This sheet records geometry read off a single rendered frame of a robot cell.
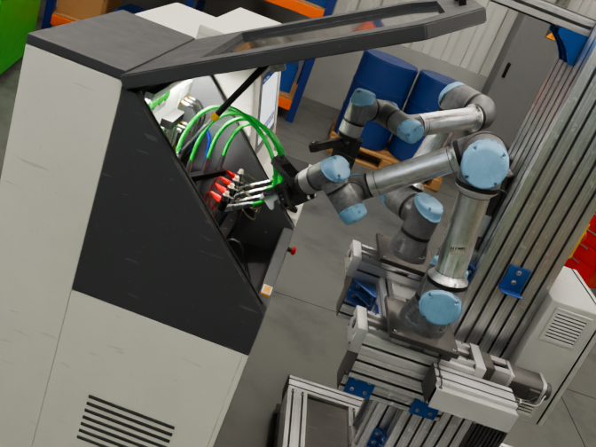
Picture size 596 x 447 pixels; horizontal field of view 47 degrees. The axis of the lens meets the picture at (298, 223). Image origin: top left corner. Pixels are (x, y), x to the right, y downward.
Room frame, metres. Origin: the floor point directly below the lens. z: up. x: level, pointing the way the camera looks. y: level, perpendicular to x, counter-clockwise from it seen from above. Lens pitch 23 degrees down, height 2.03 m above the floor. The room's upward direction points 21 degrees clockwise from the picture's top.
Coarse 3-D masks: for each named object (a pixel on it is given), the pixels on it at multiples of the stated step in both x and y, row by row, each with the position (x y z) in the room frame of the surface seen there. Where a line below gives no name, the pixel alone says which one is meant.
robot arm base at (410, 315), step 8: (416, 296) 1.91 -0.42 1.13; (408, 304) 1.91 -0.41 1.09; (416, 304) 1.89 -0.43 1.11; (400, 312) 1.92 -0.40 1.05; (408, 312) 1.89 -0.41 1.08; (416, 312) 1.88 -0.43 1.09; (408, 320) 1.87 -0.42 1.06; (416, 320) 1.87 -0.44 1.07; (424, 320) 1.86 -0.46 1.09; (416, 328) 1.85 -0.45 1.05; (424, 328) 1.85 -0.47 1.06; (432, 328) 1.86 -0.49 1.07; (440, 328) 1.89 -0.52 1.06; (424, 336) 1.85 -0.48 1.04; (432, 336) 1.86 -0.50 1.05; (440, 336) 1.88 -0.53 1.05
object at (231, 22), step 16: (224, 16) 2.80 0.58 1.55; (240, 16) 2.94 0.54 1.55; (256, 16) 3.10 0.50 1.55; (208, 32) 2.47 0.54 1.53; (224, 32) 2.49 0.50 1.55; (224, 80) 2.47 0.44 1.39; (240, 80) 2.47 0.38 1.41; (256, 80) 2.52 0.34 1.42; (224, 96) 2.47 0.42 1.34; (240, 96) 2.47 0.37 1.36; (256, 96) 2.55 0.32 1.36; (256, 112) 2.58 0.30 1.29; (272, 144) 3.11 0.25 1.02
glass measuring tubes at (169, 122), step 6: (174, 108) 2.26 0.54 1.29; (168, 114) 2.17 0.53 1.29; (174, 114) 2.20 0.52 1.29; (180, 114) 2.22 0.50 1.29; (162, 120) 2.12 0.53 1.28; (168, 120) 2.13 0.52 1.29; (174, 120) 2.15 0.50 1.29; (180, 120) 2.23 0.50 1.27; (162, 126) 2.12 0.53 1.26; (168, 126) 2.12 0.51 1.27; (174, 126) 2.16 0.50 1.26; (168, 132) 2.14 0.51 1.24; (174, 132) 2.24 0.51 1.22
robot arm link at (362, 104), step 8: (360, 88) 2.27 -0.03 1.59; (352, 96) 2.24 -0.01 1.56; (360, 96) 2.22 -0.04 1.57; (368, 96) 2.22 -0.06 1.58; (352, 104) 2.22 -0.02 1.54; (360, 104) 2.21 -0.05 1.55; (368, 104) 2.22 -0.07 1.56; (376, 104) 2.26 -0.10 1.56; (352, 112) 2.22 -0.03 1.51; (360, 112) 2.21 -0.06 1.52; (368, 112) 2.23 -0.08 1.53; (376, 112) 2.25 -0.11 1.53; (344, 120) 2.23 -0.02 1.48; (352, 120) 2.21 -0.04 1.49; (360, 120) 2.22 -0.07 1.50; (368, 120) 2.26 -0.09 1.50
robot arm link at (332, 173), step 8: (328, 160) 1.81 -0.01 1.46; (336, 160) 1.80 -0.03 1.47; (344, 160) 1.83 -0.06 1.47; (312, 168) 1.84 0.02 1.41; (320, 168) 1.81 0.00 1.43; (328, 168) 1.79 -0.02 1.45; (336, 168) 1.79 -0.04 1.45; (344, 168) 1.81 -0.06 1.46; (312, 176) 1.82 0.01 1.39; (320, 176) 1.80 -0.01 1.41; (328, 176) 1.79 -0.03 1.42; (336, 176) 1.78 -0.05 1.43; (344, 176) 1.79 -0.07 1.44; (312, 184) 1.83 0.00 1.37; (320, 184) 1.81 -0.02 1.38; (328, 184) 1.80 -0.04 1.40; (336, 184) 1.80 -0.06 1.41; (328, 192) 1.80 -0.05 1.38
